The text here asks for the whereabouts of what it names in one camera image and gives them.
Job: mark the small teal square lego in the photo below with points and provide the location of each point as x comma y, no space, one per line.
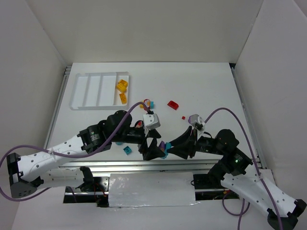
127,150

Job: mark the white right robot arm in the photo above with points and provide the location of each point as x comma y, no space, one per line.
236,171

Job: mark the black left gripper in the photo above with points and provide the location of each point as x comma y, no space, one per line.
146,140

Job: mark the yellow round printed lego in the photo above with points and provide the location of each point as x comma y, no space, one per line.
121,87

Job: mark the aluminium front rail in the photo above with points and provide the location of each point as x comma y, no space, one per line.
103,167

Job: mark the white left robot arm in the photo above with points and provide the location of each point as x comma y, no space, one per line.
40,170

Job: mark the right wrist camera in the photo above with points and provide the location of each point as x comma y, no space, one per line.
199,124

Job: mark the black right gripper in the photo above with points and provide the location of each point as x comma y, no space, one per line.
193,143

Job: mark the white divided sorting tray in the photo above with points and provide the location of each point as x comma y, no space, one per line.
98,91

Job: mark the teal lego brick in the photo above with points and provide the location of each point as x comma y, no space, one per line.
168,146

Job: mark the yellow red blue lego cluster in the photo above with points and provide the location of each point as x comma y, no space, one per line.
149,104

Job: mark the yellow lego brick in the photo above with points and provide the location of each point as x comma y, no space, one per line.
123,98
123,82

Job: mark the yellow lego brick in tray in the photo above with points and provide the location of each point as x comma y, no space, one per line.
123,98

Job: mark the red and purple lego stack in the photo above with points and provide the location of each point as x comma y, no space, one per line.
139,124

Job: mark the red sloped lego brick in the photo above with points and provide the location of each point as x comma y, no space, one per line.
173,105

